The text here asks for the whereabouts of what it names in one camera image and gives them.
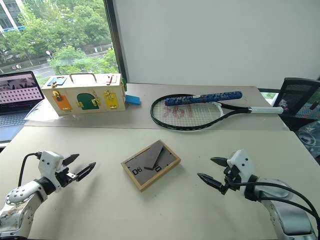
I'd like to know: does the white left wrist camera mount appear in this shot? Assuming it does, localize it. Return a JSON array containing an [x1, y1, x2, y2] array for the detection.
[[37, 150, 65, 193]]

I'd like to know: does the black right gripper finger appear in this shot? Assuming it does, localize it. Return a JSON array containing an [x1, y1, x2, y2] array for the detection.
[[210, 156, 230, 168], [197, 172, 227, 192]]

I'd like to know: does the laptop computer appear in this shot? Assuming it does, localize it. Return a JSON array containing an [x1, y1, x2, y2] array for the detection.
[[0, 70, 45, 144]]

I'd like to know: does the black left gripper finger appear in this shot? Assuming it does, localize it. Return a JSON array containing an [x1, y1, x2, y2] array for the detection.
[[61, 153, 80, 167], [74, 161, 97, 182]]

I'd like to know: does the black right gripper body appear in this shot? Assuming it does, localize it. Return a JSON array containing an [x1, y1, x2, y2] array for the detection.
[[219, 165, 242, 196]]

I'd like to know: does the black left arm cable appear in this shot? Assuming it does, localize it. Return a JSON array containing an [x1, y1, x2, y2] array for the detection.
[[17, 152, 43, 188]]

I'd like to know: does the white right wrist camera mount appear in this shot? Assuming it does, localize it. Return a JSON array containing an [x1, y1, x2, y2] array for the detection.
[[226, 149, 256, 198]]

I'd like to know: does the wooden picture frame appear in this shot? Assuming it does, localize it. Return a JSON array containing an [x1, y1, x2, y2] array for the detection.
[[120, 139, 181, 192]]

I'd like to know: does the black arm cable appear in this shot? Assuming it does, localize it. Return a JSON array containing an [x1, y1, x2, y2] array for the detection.
[[17, 152, 43, 188], [225, 181, 320, 226]]

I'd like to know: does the black tennis racket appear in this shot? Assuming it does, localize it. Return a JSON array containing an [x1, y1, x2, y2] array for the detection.
[[150, 93, 284, 132]]

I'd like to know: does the dark window frame post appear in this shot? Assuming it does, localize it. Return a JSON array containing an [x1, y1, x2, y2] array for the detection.
[[103, 0, 130, 84]]

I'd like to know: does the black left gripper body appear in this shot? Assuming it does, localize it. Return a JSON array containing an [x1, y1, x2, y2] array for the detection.
[[55, 165, 78, 188]]

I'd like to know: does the black mesh office chair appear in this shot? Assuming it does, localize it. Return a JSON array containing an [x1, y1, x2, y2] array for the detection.
[[271, 77, 320, 166]]

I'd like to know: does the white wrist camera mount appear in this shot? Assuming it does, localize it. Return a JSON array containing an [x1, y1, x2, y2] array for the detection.
[[37, 150, 65, 193], [226, 149, 256, 198]]

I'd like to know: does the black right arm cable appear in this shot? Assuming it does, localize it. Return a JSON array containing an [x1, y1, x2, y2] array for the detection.
[[225, 181, 320, 226]]

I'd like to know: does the blue patterned rolled tube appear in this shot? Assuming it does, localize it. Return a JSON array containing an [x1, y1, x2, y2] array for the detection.
[[164, 90, 243, 107]]

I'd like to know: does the wooden lock latch box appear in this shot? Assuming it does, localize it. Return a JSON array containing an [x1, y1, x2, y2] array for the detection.
[[41, 72, 127, 116]]

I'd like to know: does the blue block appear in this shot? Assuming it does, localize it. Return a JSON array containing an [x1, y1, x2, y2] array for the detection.
[[124, 94, 142, 106]]

